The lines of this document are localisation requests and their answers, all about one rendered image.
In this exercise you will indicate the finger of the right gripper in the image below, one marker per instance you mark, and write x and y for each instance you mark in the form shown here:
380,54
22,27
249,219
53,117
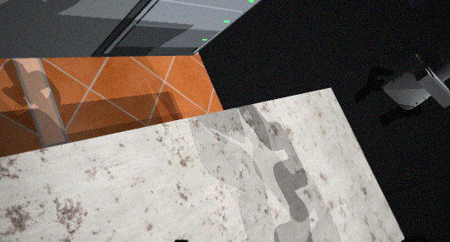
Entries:
372,84
388,117

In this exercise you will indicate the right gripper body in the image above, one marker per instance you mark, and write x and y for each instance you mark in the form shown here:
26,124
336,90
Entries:
402,87

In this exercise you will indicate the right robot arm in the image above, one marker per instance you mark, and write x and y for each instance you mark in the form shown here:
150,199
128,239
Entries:
432,80

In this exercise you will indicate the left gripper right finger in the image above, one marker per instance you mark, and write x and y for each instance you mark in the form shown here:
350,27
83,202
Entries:
414,239

